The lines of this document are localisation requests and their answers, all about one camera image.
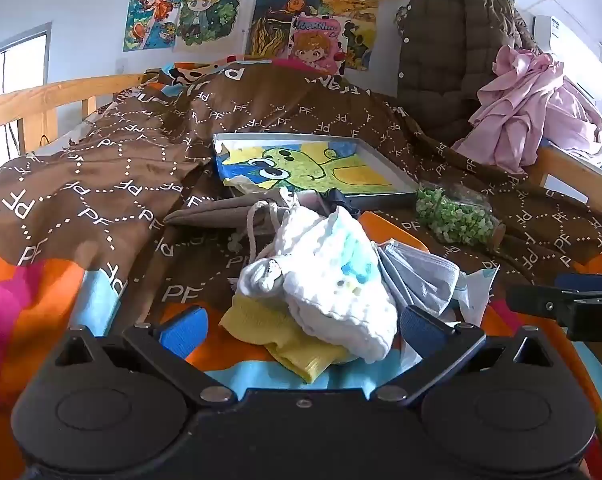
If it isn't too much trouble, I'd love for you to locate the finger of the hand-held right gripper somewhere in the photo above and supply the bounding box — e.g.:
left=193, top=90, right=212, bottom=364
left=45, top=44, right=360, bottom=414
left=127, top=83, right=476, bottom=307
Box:
left=556, top=272, right=602, bottom=291
left=506, top=284, right=602, bottom=320

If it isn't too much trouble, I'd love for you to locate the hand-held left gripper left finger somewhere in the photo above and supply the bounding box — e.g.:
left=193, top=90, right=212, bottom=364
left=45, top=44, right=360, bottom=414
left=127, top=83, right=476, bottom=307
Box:
left=53, top=304, right=239, bottom=409

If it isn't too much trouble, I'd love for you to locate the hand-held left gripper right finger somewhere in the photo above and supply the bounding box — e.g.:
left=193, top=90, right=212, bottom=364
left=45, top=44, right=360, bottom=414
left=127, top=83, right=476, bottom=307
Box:
left=368, top=304, right=555, bottom=409

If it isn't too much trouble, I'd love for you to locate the blue face mask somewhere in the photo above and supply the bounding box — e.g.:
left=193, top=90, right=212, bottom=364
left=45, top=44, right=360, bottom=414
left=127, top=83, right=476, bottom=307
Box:
left=377, top=239, right=470, bottom=322

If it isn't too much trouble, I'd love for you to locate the yellow sock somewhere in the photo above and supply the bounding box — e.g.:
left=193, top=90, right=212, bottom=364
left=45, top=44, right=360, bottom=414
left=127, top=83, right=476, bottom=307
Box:
left=219, top=291, right=352, bottom=385

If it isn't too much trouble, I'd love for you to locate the white gauze cloth blue print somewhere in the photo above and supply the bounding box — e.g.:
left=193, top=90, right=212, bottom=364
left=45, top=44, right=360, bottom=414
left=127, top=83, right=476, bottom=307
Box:
left=280, top=206, right=400, bottom=364

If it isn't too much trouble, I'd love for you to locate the beige drawstring pouch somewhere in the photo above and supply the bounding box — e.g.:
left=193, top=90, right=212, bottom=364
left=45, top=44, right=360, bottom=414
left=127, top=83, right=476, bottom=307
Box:
left=163, top=186, right=302, bottom=261

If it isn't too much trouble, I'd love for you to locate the black cloth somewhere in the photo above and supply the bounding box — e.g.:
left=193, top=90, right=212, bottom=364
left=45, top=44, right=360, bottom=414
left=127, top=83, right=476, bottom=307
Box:
left=325, top=187, right=362, bottom=217

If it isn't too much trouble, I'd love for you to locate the grey tray with cartoon painting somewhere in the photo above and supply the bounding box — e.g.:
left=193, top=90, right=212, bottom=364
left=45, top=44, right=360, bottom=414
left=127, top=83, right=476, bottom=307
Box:
left=212, top=132, right=420, bottom=209

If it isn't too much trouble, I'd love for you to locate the wooden bed end board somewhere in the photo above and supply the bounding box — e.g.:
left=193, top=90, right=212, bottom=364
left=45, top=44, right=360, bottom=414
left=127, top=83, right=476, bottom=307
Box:
left=530, top=144, right=602, bottom=207

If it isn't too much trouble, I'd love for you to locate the colourful cartoon bed sheet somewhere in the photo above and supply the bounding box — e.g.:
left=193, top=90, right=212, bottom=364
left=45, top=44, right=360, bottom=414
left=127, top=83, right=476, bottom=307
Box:
left=0, top=210, right=602, bottom=463

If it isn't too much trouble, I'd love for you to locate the pink cloth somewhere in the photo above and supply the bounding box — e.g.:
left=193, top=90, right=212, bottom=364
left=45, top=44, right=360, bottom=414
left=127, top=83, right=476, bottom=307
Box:
left=452, top=44, right=602, bottom=175

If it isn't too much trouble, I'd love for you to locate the brown printed blanket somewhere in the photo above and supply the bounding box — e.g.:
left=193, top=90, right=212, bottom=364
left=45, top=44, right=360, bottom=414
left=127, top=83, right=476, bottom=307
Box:
left=0, top=62, right=602, bottom=321

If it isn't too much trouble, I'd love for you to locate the white air conditioner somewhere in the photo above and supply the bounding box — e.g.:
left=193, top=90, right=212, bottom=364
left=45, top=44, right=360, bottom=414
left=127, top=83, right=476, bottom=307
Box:
left=532, top=14, right=602, bottom=102

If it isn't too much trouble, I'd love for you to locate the white mattress sheet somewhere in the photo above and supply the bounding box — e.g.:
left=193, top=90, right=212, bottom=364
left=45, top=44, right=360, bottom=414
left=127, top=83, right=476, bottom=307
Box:
left=28, top=129, right=84, bottom=157

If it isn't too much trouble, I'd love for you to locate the brown quilted jacket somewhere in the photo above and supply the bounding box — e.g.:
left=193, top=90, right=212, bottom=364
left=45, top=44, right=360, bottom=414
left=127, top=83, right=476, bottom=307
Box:
left=394, top=0, right=542, bottom=144

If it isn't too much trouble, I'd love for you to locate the colourful printed pillow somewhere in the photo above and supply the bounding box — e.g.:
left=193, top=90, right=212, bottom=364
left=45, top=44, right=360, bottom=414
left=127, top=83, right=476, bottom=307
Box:
left=160, top=56, right=342, bottom=87

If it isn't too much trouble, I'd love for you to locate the dark dog poster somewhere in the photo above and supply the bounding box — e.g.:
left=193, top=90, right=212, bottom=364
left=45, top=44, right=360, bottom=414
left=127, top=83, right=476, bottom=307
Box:
left=343, top=17, right=378, bottom=72

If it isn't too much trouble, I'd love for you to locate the pink blond child poster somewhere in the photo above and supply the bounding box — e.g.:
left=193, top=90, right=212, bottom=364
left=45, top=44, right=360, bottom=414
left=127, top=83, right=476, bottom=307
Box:
left=287, top=14, right=350, bottom=74

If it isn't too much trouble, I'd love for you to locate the grey framed window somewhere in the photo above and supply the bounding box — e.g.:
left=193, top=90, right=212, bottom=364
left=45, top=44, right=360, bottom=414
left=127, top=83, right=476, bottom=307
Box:
left=0, top=21, right=52, bottom=107

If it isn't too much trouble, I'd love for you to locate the blond child green-hat poster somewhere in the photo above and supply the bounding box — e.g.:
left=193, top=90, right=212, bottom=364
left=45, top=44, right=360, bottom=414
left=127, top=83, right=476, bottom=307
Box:
left=172, top=0, right=248, bottom=54

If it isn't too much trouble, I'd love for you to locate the yellow field landscape poster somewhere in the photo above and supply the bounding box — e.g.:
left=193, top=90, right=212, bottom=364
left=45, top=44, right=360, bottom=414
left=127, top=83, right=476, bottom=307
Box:
left=320, top=0, right=382, bottom=19

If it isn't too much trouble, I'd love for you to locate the black cable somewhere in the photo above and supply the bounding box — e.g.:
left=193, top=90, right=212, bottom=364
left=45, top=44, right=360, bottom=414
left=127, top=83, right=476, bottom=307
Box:
left=5, top=122, right=52, bottom=153

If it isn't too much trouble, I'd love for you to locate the wooden bed guard rail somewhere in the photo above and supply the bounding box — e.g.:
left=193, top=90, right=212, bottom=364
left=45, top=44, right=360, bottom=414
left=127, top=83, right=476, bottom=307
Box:
left=0, top=72, right=149, bottom=157

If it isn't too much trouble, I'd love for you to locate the orange-haired girl wall poster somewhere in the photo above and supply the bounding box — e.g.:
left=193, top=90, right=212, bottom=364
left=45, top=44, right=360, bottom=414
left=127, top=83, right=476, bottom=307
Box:
left=122, top=0, right=182, bottom=54

